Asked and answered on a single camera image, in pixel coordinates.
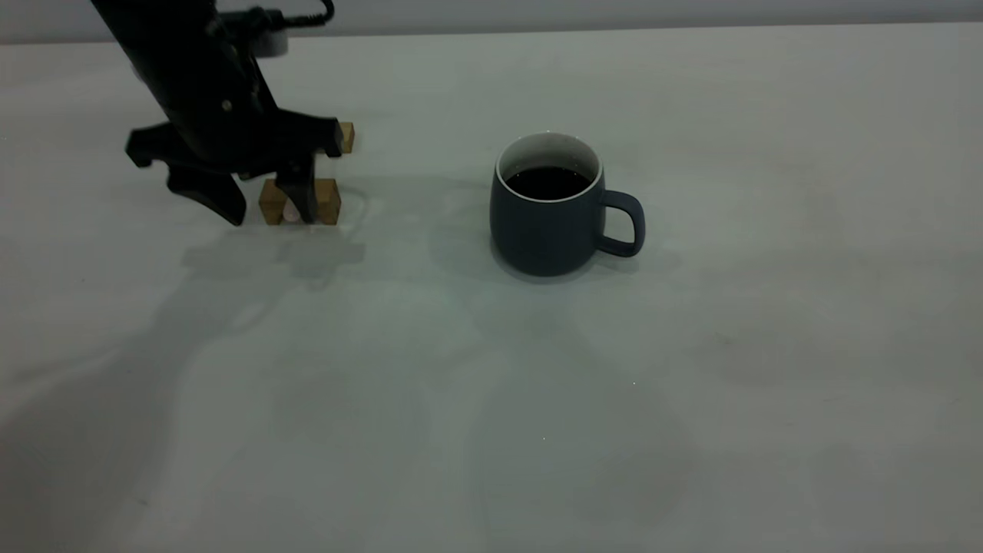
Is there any dark grey ceramic mug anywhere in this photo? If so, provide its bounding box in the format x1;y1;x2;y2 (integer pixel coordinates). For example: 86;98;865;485
490;132;646;277

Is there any black camera cable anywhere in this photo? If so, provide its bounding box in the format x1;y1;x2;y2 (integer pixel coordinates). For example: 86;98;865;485
260;0;336;28

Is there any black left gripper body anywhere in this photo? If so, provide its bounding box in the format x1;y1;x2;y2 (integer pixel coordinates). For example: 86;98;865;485
91;0;344;179

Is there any dark coffee liquid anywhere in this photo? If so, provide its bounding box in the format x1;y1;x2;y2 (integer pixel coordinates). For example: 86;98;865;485
505;166;592;202

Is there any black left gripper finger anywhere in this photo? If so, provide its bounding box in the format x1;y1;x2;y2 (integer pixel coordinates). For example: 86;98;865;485
167;164;247;227
275;156;320;224

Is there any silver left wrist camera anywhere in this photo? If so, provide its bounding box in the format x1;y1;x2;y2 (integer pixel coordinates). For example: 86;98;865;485
253;29;290;59

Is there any notched wooden block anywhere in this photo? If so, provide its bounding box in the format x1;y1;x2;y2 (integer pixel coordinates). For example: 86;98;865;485
259;178;342;227

